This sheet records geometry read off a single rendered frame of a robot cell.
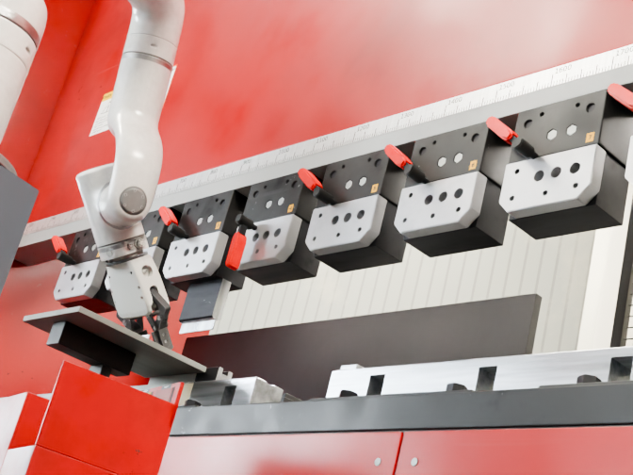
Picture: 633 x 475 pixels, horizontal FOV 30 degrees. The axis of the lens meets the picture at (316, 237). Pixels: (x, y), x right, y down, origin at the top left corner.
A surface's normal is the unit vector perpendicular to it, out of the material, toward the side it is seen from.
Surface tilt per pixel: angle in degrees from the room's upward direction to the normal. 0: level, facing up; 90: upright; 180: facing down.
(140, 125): 52
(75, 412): 90
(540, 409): 90
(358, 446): 90
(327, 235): 90
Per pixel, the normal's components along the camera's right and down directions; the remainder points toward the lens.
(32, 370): 0.67, -0.14
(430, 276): -0.55, -0.45
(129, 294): -0.64, 0.29
